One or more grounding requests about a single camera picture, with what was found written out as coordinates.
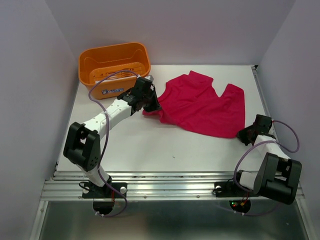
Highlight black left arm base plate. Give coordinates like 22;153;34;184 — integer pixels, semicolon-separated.
78;181;122;199

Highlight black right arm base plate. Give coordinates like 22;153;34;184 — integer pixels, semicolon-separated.
212;180;248;198

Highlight orange plastic basket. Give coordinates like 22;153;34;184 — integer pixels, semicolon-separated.
78;42;151;100

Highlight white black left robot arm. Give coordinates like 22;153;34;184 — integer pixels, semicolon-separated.
63;75;161;197

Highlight red t-shirt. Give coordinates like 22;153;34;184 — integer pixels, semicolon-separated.
143;71;246;139

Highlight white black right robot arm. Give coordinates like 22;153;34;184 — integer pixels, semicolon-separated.
230;114;302;205

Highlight aluminium rail frame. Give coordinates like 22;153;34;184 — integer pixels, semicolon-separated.
29;64;313;240

